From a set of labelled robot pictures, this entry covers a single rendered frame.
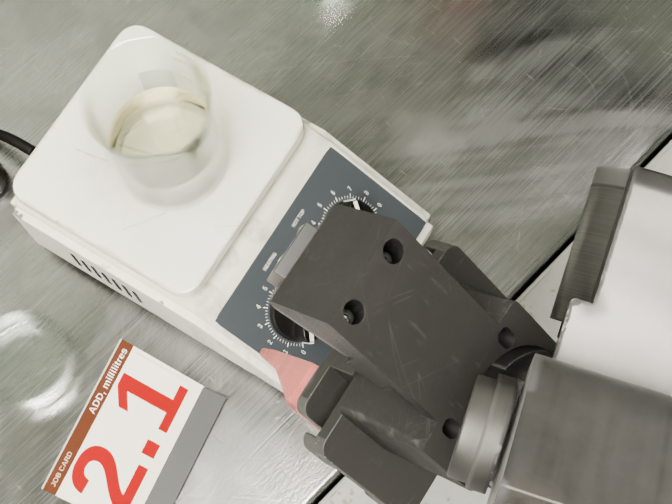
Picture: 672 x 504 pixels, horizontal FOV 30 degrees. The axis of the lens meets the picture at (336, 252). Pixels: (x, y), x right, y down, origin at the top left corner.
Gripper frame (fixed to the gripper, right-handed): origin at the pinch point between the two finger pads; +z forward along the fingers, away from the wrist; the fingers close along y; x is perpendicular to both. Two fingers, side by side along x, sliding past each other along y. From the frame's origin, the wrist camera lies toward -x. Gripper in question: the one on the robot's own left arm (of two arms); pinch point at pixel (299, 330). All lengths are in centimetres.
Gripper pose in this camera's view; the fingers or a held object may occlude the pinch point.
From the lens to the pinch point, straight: 59.0
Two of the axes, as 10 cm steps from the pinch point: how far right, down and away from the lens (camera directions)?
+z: -6.1, -1.9, 7.7
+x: 5.8, 5.5, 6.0
